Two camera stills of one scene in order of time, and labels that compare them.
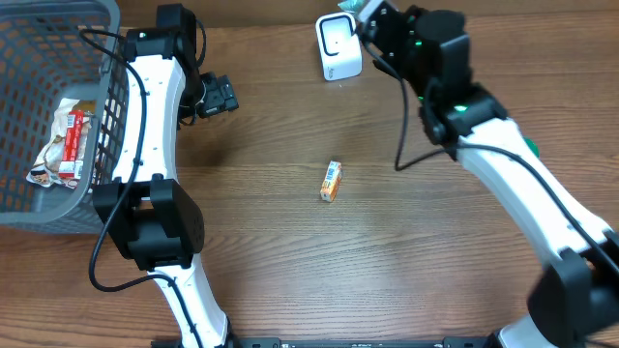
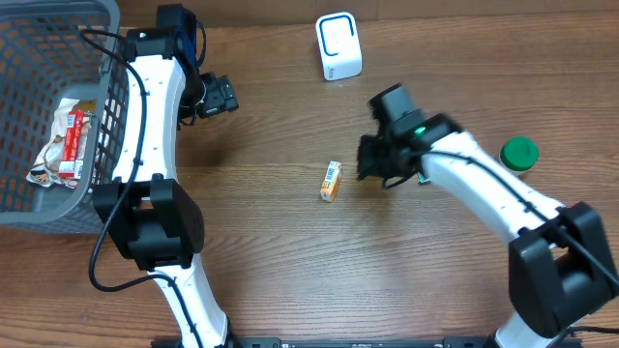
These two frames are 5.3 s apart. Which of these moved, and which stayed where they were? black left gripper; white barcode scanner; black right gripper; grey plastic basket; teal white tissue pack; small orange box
Moved: black right gripper; teal white tissue pack
Stayed: small orange box; grey plastic basket; white barcode scanner; black left gripper
